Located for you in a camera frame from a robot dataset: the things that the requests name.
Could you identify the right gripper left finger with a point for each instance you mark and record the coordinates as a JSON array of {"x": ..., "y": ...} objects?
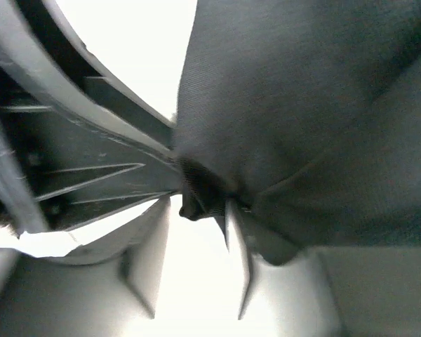
[{"x": 102, "y": 289}]

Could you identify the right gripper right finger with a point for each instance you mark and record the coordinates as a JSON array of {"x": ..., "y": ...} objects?
[{"x": 322, "y": 291}]

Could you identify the black pleated skirt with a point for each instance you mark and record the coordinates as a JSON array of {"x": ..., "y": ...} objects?
[{"x": 308, "y": 115}]

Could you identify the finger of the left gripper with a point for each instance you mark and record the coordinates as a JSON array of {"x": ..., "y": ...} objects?
[
  {"x": 69, "y": 52},
  {"x": 58, "y": 175}
]

